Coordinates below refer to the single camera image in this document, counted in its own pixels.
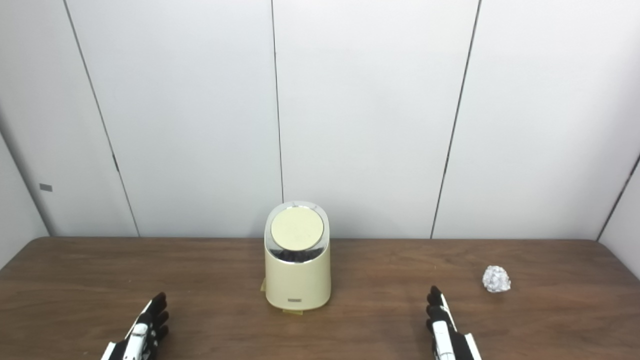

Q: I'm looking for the cream-colored lidded bin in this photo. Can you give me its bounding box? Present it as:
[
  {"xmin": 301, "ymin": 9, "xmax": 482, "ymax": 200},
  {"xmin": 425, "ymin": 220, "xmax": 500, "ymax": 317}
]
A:
[{"xmin": 263, "ymin": 201, "xmax": 332, "ymax": 312}]

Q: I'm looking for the white paper ball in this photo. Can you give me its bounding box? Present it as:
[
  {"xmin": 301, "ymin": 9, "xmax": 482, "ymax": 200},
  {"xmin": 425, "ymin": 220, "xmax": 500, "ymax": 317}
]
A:
[{"xmin": 482, "ymin": 265, "xmax": 512, "ymax": 293}]

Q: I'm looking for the white and black left hand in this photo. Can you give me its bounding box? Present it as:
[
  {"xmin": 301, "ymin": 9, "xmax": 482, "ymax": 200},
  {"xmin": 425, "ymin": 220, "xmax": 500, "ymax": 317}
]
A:
[{"xmin": 100, "ymin": 292, "xmax": 170, "ymax": 360}]

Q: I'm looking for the white and black right hand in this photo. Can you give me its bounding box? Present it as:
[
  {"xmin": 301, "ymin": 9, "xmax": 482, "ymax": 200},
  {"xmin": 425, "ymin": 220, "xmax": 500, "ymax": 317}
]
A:
[{"xmin": 426, "ymin": 286, "xmax": 483, "ymax": 360}]

